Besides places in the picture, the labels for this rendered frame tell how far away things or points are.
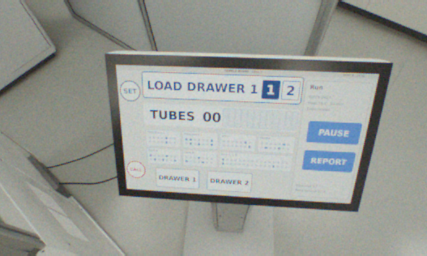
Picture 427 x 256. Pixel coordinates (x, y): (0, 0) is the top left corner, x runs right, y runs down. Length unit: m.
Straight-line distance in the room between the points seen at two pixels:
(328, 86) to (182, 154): 0.31
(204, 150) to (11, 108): 1.96
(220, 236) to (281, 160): 1.01
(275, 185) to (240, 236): 0.96
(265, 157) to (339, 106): 0.17
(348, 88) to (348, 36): 1.96
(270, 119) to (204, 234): 1.09
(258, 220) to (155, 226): 0.55
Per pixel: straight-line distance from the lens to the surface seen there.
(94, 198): 1.80
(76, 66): 2.42
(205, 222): 1.58
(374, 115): 0.61
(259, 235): 1.58
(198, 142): 0.58
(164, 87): 0.56
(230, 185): 0.62
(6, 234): 0.64
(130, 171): 0.65
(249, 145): 0.58
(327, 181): 0.64
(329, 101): 0.57
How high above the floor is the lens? 1.58
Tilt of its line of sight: 60 degrees down
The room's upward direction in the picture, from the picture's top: 5 degrees counter-clockwise
